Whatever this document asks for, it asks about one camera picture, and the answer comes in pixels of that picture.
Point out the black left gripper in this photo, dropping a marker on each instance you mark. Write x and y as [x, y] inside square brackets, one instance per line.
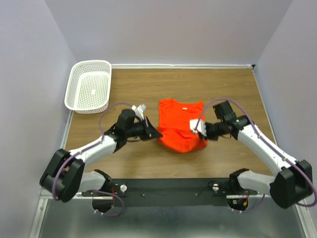
[150, 132]

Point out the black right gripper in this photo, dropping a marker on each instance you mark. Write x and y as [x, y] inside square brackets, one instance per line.
[208, 136]

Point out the orange t shirt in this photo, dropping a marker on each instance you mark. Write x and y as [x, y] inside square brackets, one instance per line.
[174, 125]

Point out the white perforated plastic basket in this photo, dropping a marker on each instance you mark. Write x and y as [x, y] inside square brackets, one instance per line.
[88, 87]

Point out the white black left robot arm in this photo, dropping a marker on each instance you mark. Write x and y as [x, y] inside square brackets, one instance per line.
[64, 176]

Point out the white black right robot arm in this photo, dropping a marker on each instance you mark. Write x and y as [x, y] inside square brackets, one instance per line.
[291, 180]

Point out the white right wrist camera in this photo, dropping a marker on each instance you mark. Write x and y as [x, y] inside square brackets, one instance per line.
[197, 126]

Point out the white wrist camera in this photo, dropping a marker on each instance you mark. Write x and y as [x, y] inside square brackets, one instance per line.
[197, 126]
[139, 111]

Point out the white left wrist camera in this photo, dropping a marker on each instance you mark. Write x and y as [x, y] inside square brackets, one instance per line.
[139, 111]

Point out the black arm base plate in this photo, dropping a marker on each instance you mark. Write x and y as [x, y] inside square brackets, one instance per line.
[169, 192]

